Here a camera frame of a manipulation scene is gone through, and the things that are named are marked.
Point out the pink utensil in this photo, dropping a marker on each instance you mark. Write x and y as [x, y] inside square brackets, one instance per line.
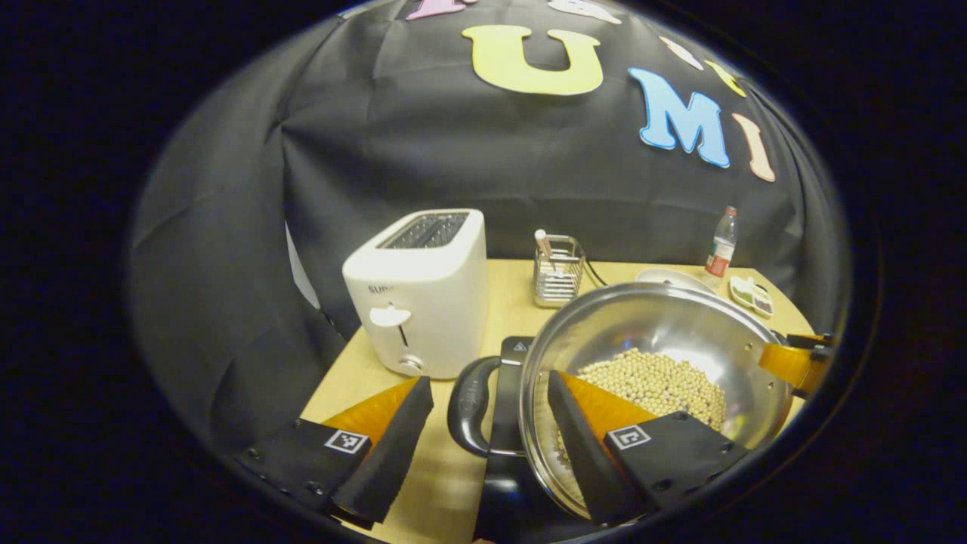
[544, 243]

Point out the white toaster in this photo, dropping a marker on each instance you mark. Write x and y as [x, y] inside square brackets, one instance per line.
[430, 302]

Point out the white round plate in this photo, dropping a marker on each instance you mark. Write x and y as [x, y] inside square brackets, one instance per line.
[665, 276]

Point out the pile of soybeans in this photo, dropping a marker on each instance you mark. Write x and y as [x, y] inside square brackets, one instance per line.
[657, 385]

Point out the black induction cooktop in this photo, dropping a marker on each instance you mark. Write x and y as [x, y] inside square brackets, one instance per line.
[508, 408]

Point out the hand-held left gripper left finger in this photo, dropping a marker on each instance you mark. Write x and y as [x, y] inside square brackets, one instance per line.
[385, 461]

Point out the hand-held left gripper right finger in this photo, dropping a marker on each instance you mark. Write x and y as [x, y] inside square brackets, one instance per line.
[585, 461]

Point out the plastic water bottle red label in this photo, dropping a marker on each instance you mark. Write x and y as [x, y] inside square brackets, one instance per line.
[721, 249]

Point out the white divided spice dish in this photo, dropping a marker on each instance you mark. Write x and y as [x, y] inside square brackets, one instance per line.
[749, 293]

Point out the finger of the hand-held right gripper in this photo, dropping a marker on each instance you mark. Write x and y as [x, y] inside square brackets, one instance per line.
[812, 340]
[782, 363]

